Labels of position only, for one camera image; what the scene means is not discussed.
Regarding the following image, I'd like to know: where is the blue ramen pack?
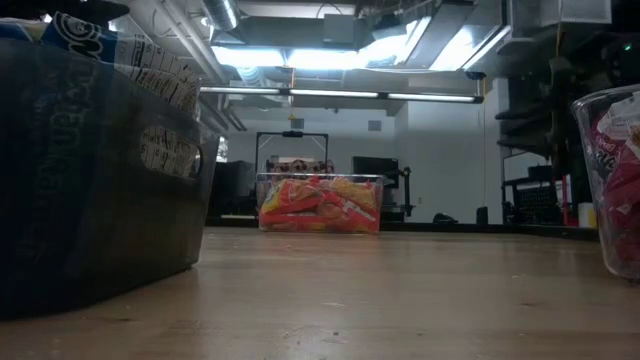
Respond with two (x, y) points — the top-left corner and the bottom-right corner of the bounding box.
(0, 10), (119, 64)
(112, 34), (202, 179)

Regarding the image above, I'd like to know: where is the smoky dark plastic bin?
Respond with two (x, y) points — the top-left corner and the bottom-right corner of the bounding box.
(0, 37), (221, 321)

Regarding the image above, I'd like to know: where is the clear rounded plastic bin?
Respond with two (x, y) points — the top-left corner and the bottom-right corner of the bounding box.
(571, 84), (640, 281)

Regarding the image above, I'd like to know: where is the clear rectangular plastic bin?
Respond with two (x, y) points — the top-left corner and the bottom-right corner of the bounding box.
(256, 172), (385, 235)

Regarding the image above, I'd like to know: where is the background table with objects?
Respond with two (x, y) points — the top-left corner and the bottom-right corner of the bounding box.
(264, 155), (335, 176)

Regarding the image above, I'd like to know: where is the black background monitor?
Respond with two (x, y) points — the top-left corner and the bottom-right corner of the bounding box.
(352, 156), (401, 182)

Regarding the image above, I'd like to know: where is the black background stand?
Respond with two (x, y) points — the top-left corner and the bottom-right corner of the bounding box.
(397, 166), (414, 221)

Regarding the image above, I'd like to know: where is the black background cabinet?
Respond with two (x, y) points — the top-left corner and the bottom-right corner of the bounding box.
(209, 160), (257, 219)

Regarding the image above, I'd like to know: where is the bright ceiling light panel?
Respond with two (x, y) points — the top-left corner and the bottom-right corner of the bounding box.
(209, 17), (506, 71)

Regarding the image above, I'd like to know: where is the black mesh cart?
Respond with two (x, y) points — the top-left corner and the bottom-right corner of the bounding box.
(502, 149), (569, 226)

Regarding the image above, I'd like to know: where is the white and yellow roll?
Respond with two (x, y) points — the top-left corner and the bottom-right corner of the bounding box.
(578, 202), (598, 230)

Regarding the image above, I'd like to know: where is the black background rig frame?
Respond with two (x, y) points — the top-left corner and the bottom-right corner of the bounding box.
(254, 131), (330, 175)

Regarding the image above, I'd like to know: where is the silver ceiling air duct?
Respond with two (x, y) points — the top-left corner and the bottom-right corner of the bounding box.
(199, 0), (241, 32)

